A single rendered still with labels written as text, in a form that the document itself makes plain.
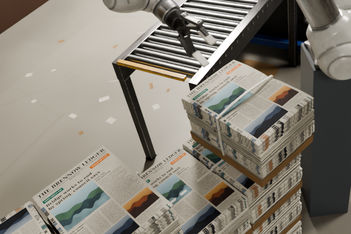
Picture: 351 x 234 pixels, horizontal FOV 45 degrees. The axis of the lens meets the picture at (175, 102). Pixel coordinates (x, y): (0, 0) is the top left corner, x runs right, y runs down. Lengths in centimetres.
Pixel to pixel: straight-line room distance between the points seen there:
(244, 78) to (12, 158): 214
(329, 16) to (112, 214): 90
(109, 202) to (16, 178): 190
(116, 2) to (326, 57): 72
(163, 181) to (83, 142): 160
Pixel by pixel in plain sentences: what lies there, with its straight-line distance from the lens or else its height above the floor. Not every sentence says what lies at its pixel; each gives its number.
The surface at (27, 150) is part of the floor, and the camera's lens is 332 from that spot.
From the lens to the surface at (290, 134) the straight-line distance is 149.
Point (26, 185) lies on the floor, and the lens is 308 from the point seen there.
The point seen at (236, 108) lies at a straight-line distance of 148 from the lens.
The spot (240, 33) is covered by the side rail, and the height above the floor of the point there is 80.
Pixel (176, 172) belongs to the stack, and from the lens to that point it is 163.
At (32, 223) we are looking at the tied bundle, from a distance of 139.
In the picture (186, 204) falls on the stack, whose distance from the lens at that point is 153.
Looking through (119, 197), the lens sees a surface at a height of 107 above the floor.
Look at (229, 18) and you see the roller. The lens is 251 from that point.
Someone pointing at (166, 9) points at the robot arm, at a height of 133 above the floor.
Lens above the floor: 206
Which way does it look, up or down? 40 degrees down
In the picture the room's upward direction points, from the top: 14 degrees counter-clockwise
